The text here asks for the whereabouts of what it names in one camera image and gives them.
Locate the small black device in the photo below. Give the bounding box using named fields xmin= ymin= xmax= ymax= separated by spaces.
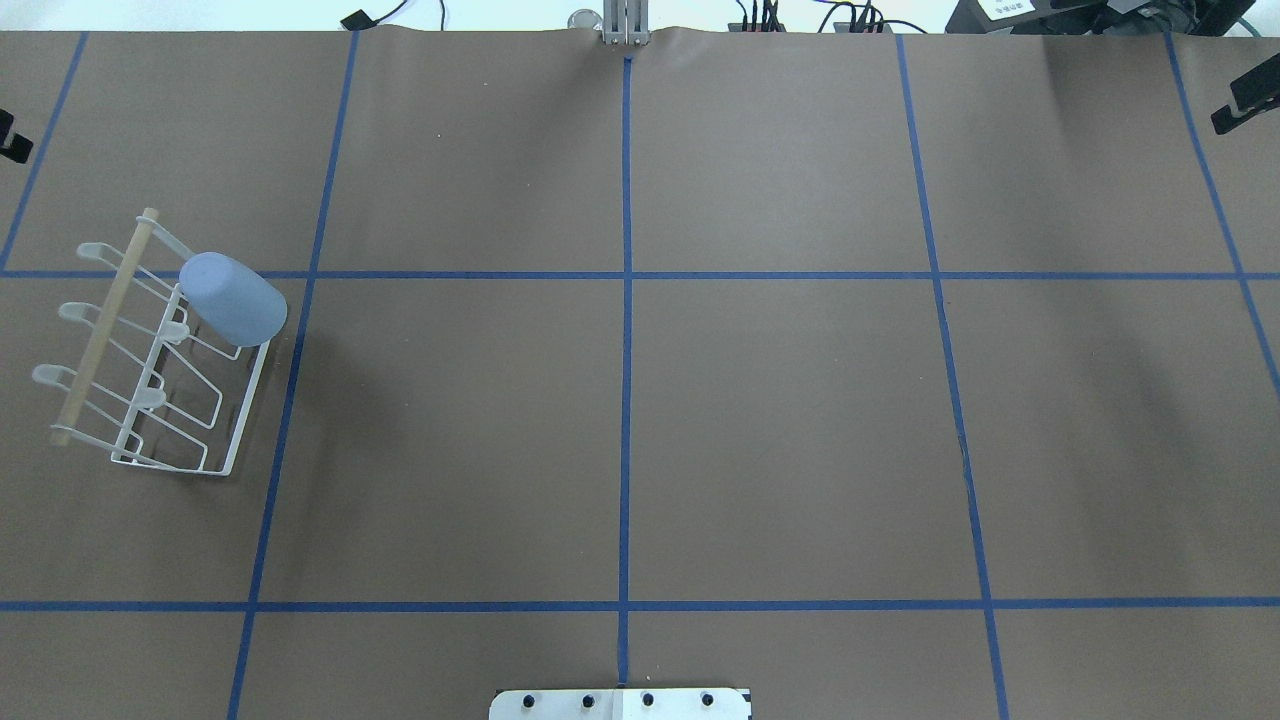
xmin=340 ymin=9 xmax=378 ymax=32

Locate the brown paper table cover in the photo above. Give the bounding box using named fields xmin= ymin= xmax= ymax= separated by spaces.
xmin=3 ymin=27 xmax=1277 ymax=719

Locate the white wire cup holder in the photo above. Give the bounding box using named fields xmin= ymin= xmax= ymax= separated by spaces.
xmin=31 ymin=208 xmax=291 ymax=479

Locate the aluminium frame post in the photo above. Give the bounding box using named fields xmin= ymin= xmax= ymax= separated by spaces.
xmin=600 ymin=0 xmax=652 ymax=46

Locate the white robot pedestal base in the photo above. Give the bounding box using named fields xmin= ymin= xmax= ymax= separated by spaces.
xmin=488 ymin=687 xmax=753 ymax=719

